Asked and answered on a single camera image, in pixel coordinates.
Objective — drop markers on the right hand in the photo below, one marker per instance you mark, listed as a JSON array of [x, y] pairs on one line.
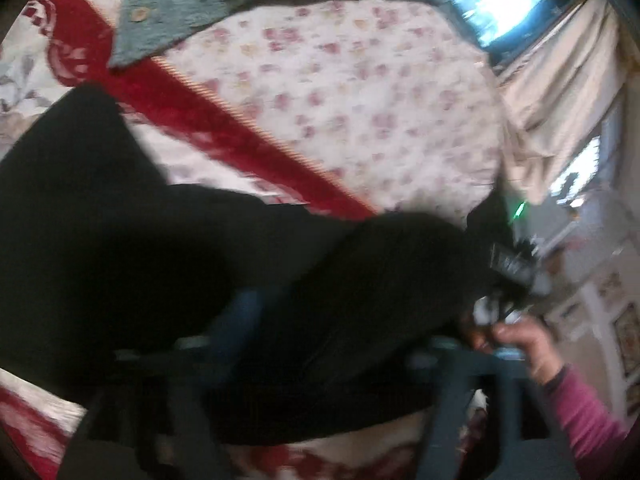
[[527, 335]]

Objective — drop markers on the beige curtain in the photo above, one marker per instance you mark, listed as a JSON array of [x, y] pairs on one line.
[[558, 91]]

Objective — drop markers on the floral quilt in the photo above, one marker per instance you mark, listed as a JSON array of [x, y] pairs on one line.
[[350, 100]]

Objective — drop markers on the right forearm magenta sleeve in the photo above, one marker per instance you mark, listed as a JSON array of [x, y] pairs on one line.
[[594, 434]]

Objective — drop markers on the red patterned blanket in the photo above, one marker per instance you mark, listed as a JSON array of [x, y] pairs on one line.
[[157, 249]]

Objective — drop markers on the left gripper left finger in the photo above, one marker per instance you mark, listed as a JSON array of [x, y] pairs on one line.
[[153, 420]]

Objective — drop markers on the black pants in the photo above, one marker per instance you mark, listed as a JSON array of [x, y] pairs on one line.
[[296, 325]]

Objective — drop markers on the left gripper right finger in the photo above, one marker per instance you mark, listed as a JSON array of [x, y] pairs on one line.
[[521, 438]]

